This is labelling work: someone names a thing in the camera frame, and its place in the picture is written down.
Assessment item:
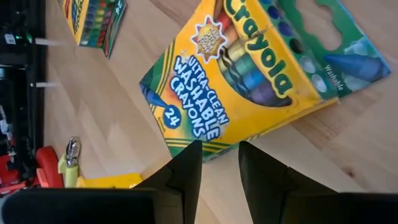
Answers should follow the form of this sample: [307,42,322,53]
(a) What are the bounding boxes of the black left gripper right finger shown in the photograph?
[238,141,398,224]

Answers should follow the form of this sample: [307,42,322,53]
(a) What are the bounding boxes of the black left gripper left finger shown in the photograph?
[0,139,203,224]

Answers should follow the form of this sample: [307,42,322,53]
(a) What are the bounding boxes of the yellow-handled pliers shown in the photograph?
[57,136,82,189]

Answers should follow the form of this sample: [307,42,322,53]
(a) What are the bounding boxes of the Crayola washable crayons box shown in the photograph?
[139,0,392,162]
[58,0,127,59]

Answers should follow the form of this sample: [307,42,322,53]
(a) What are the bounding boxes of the yellow plastic basket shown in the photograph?
[76,172,144,189]

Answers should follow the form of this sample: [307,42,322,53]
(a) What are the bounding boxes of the red desk lamp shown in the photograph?
[35,145,65,189]

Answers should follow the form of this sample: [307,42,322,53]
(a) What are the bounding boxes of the black aluminium table frame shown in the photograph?
[26,0,46,187]

